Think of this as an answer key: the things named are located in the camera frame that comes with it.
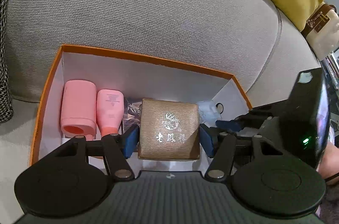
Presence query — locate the person's right hand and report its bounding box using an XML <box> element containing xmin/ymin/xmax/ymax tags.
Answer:
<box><xmin>318</xmin><ymin>142</ymin><xmax>339</xmax><ymax>179</ymax></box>

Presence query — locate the clear plastic box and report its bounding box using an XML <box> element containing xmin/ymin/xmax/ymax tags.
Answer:
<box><xmin>197</xmin><ymin>101</ymin><xmax>222</xmax><ymax>127</ymax></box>

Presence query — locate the printed face picture box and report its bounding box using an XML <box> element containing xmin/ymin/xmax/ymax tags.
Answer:
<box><xmin>122</xmin><ymin>97</ymin><xmax>143</xmax><ymax>133</ymax></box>

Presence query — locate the beige sofa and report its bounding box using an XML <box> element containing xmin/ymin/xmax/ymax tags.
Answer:
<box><xmin>1</xmin><ymin>0</ymin><xmax>318</xmax><ymax>223</ymax></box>

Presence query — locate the pink lotion bottle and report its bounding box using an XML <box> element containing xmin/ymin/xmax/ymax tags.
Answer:
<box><xmin>97</xmin><ymin>89</ymin><xmax>124</xmax><ymax>137</ymax></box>

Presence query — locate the houndstooth cushion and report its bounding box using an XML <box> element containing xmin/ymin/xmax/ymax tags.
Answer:
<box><xmin>0</xmin><ymin>0</ymin><xmax>14</xmax><ymax>123</ymax></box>

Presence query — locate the brown jewelry box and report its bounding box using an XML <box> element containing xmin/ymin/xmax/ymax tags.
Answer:
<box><xmin>138</xmin><ymin>99</ymin><xmax>200</xmax><ymax>161</ymax></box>

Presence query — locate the pink cylindrical bottle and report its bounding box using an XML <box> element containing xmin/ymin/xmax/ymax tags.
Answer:
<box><xmin>60</xmin><ymin>80</ymin><xmax>97</xmax><ymax>141</ymax></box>

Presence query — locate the orange cardboard storage box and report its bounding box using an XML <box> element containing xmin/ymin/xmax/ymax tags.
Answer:
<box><xmin>29</xmin><ymin>44</ymin><xmax>252</xmax><ymax>165</ymax></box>

